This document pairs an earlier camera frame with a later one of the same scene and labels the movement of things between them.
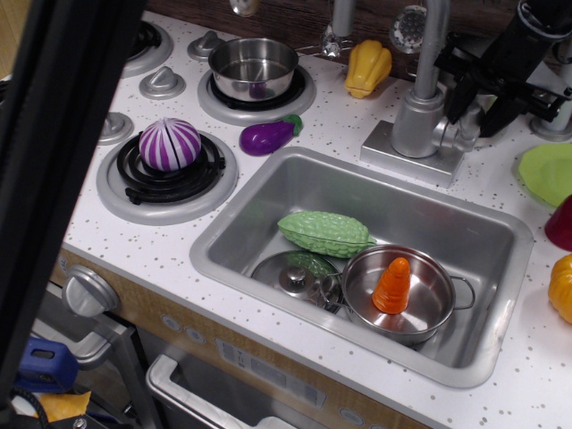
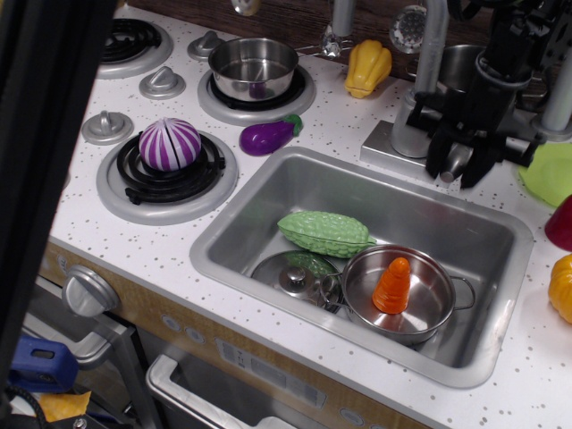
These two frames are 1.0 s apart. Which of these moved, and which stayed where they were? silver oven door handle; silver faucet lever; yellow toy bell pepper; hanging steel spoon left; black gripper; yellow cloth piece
Moved: black gripper; silver faucet lever
Stayed: silver oven door handle; yellow cloth piece; yellow toy bell pepper; hanging steel spoon left
